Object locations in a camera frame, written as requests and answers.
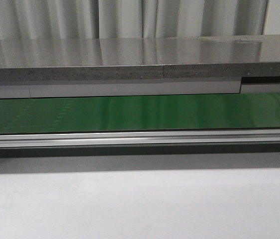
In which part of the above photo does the green conveyor belt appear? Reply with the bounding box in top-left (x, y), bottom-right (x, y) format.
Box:
top-left (0, 93), bottom-right (280, 134)

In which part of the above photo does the white pleated curtain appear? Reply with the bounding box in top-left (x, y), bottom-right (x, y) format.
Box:
top-left (0, 0), bottom-right (280, 39)

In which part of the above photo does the grey conveyor back rail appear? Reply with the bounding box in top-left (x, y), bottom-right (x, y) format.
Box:
top-left (0, 76), bottom-right (280, 99)

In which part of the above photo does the aluminium conveyor front rail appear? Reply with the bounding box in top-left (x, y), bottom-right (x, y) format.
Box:
top-left (0, 128), bottom-right (280, 149)

